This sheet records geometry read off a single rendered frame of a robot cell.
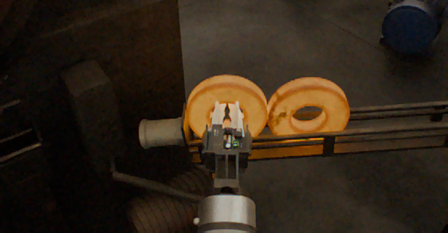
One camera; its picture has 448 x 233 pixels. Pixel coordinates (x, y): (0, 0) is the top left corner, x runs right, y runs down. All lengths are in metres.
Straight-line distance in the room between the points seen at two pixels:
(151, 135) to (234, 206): 0.27
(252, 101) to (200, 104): 0.10
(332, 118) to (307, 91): 0.09
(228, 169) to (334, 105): 0.25
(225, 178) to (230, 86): 0.17
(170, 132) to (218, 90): 0.14
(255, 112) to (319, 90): 0.13
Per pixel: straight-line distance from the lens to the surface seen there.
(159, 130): 0.78
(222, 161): 0.63
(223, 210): 0.58
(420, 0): 2.40
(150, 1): 0.84
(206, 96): 0.71
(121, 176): 0.83
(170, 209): 0.85
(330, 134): 0.77
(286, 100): 0.72
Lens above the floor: 1.22
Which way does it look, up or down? 41 degrees down
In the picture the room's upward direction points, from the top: straight up
